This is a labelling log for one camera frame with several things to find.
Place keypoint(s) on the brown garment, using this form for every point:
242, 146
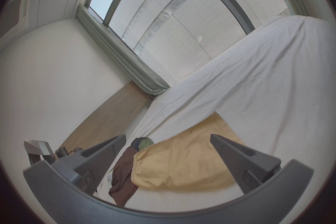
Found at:
123, 178

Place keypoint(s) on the green garment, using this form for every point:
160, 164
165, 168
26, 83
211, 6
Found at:
145, 144

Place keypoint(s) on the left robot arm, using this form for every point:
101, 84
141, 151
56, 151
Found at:
38, 148

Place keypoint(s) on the bed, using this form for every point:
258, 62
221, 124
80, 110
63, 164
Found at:
249, 73

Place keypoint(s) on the white ceiling air vent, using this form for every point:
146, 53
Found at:
15, 13

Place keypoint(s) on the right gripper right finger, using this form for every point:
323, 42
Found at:
246, 165

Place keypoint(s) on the black garment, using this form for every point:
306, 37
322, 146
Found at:
135, 143

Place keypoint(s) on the tan shorts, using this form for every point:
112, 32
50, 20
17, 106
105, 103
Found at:
183, 160

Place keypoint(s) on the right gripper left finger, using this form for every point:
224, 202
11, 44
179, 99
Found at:
86, 165

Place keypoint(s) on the window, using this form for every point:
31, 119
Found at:
183, 7

